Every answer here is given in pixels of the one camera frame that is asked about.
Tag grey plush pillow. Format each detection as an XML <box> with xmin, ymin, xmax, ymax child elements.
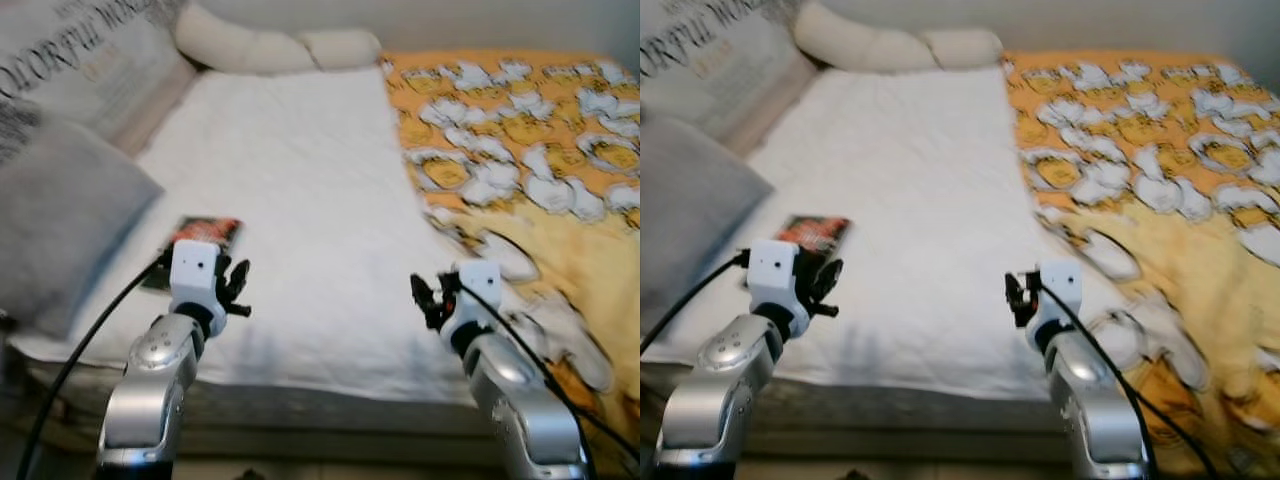
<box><xmin>640</xmin><ymin>115</ymin><xmax>774</xmax><ymax>336</ymax></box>
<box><xmin>0</xmin><ymin>105</ymin><xmax>164</xmax><ymax>339</ymax></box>

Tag red and black book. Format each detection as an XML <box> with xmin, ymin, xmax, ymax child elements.
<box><xmin>140</xmin><ymin>215</ymin><xmax>244</xmax><ymax>293</ymax></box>
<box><xmin>775</xmin><ymin>213</ymin><xmax>853</xmax><ymax>261</ymax></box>

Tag white quilted mattress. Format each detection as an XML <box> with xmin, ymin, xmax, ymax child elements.
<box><xmin>650</xmin><ymin>65</ymin><xmax>1091</xmax><ymax>401</ymax></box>
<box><xmin>10</xmin><ymin>65</ymin><xmax>501</xmax><ymax>406</ymax></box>

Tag grey bed base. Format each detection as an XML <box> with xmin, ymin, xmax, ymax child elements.
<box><xmin>640</xmin><ymin>360</ymin><xmax>1066</xmax><ymax>461</ymax></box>
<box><xmin>0</xmin><ymin>355</ymin><xmax>501</xmax><ymax>466</ymax></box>

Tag orange cartoon print blanket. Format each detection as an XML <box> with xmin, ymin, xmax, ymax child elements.
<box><xmin>1003</xmin><ymin>50</ymin><xmax>1280</xmax><ymax>476</ymax></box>
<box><xmin>382</xmin><ymin>50</ymin><xmax>641</xmax><ymax>476</ymax></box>

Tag beige bed side bumper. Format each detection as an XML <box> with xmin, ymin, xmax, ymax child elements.
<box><xmin>110</xmin><ymin>55</ymin><xmax>201</xmax><ymax>156</ymax></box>
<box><xmin>725</xmin><ymin>50</ymin><xmax>816</xmax><ymax>156</ymax></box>

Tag cream bolster cushion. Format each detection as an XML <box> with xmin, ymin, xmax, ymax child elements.
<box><xmin>173</xmin><ymin>3</ymin><xmax>383</xmax><ymax>76</ymax></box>
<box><xmin>795</xmin><ymin>0</ymin><xmax>1004</xmax><ymax>73</ymax></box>

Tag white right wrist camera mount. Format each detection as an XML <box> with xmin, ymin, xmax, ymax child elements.
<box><xmin>1035</xmin><ymin>262</ymin><xmax>1084</xmax><ymax>336</ymax></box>
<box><xmin>455</xmin><ymin>262</ymin><xmax>503</xmax><ymax>336</ymax></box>

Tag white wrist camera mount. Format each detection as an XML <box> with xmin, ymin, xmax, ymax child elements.
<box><xmin>455</xmin><ymin>262</ymin><xmax>503</xmax><ymax>336</ymax></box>
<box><xmin>748</xmin><ymin>240</ymin><xmax>801</xmax><ymax>313</ymax></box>
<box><xmin>168</xmin><ymin>240</ymin><xmax>223</xmax><ymax>313</ymax></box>
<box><xmin>1035</xmin><ymin>262</ymin><xmax>1084</xmax><ymax>336</ymax></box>

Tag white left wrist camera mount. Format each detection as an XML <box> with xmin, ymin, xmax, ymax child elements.
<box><xmin>748</xmin><ymin>240</ymin><xmax>801</xmax><ymax>313</ymax></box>
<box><xmin>168</xmin><ymin>240</ymin><xmax>223</xmax><ymax>313</ymax></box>

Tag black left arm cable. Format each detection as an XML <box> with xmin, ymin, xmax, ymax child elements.
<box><xmin>12</xmin><ymin>255</ymin><xmax>173</xmax><ymax>480</ymax></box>
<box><xmin>640</xmin><ymin>252</ymin><xmax>753</xmax><ymax>353</ymax></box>

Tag grey printed wall cloth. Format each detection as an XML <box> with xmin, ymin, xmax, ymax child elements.
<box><xmin>640</xmin><ymin>0</ymin><xmax>801</xmax><ymax>116</ymax></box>
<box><xmin>0</xmin><ymin>0</ymin><xmax>186</xmax><ymax>141</ymax></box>

